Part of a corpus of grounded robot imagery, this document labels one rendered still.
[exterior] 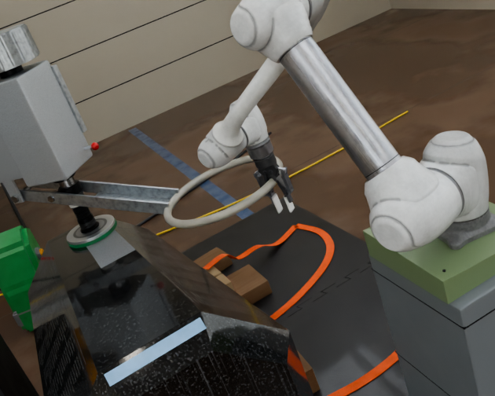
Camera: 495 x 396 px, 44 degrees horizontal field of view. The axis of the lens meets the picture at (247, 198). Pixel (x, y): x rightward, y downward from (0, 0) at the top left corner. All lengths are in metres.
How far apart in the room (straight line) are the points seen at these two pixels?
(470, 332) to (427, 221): 0.34
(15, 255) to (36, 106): 1.61
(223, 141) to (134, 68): 5.32
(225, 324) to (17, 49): 1.22
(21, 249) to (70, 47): 3.62
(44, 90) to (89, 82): 4.68
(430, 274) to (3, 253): 2.79
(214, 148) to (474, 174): 0.78
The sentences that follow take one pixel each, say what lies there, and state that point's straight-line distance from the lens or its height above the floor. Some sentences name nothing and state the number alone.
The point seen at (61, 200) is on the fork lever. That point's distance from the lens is 2.58.
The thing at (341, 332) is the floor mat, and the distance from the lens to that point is 2.88.
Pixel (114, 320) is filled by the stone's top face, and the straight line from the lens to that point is 2.01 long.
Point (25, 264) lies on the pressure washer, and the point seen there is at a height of 0.41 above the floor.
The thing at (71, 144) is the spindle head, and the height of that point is 1.23.
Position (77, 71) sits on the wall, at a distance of 7.09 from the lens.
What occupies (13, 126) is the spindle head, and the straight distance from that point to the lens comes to 2.45.
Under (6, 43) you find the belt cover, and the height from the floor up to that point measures 1.66.
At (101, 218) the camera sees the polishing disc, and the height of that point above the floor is 0.85.
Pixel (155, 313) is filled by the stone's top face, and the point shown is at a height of 0.83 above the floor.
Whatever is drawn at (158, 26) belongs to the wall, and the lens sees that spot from 7.25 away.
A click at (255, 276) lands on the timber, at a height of 0.10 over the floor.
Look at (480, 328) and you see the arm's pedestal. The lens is 1.70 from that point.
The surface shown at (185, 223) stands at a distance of 2.16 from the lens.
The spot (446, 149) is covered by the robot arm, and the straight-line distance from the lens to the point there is 1.62.
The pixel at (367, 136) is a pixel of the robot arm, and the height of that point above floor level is 1.24.
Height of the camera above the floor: 1.83
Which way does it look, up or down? 25 degrees down
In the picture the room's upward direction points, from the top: 20 degrees counter-clockwise
